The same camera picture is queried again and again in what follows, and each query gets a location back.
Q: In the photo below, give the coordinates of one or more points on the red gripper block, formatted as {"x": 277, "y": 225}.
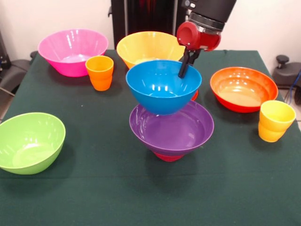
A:
{"x": 195, "y": 37}

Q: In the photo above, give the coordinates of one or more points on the red-orange cup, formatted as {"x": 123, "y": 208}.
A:
{"x": 195, "y": 95}

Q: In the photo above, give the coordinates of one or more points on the blue bowl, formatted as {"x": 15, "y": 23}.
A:
{"x": 162, "y": 87}

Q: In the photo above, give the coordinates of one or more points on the purple bowl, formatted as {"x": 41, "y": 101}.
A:
{"x": 176, "y": 131}

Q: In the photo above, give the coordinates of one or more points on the small crimson bowl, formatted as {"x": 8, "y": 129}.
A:
{"x": 168, "y": 158}

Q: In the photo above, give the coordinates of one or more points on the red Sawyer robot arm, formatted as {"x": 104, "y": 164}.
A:
{"x": 209, "y": 10}

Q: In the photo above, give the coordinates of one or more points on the large yellow-orange bowl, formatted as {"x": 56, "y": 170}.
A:
{"x": 145, "y": 47}

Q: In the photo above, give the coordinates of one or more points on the shallow red-orange bowl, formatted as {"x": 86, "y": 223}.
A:
{"x": 244, "y": 89}

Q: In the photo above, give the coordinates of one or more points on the orange cup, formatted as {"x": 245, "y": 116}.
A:
{"x": 100, "y": 75}

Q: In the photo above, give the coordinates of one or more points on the yellow cup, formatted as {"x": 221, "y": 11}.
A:
{"x": 275, "y": 122}

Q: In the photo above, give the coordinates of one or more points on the large pink bowl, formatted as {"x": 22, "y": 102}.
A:
{"x": 70, "y": 44}

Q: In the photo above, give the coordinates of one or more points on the dark green tablecloth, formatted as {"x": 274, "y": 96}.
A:
{"x": 188, "y": 188}

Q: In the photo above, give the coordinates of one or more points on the green bowl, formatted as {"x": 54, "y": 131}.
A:
{"x": 30, "y": 143}

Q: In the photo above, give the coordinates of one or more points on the black device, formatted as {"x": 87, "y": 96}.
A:
{"x": 3, "y": 54}

